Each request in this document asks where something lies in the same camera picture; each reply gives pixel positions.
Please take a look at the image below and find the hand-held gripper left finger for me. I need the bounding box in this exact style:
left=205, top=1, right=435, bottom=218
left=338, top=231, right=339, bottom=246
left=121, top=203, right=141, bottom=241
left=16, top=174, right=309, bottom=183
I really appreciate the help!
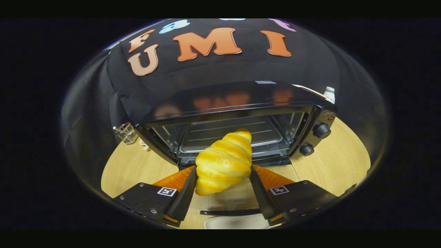
left=113, top=165, right=197, bottom=228

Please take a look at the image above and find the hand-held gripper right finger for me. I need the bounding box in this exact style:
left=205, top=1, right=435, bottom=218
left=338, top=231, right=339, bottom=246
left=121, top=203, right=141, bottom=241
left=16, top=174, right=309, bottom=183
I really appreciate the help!
left=249, top=164, right=340, bottom=226

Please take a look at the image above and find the golden croissant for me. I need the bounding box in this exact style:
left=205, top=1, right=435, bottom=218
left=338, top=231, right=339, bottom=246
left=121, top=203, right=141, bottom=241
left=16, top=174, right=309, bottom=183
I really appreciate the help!
left=195, top=128, right=253, bottom=196

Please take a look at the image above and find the black toaster oven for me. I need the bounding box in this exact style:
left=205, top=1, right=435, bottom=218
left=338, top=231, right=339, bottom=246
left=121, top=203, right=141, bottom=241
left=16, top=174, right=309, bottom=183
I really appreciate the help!
left=134, top=81, right=338, bottom=217

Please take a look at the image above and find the white bread toaster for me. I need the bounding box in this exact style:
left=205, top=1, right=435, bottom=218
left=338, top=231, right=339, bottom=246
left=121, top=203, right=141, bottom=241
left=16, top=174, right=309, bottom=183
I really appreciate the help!
left=292, top=84, right=334, bottom=104

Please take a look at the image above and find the white oval dish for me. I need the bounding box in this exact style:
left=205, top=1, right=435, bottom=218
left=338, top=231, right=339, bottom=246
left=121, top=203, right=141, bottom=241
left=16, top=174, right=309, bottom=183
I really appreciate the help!
left=204, top=214, right=271, bottom=230

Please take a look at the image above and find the white bottle with green label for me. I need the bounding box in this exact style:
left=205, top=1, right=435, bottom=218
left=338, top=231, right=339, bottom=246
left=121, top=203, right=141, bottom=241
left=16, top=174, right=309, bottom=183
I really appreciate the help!
left=323, top=86, right=336, bottom=104

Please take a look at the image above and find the metal wire holder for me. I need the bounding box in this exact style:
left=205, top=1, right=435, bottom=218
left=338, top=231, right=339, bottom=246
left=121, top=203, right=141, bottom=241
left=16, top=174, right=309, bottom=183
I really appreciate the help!
left=113, top=122, right=139, bottom=144

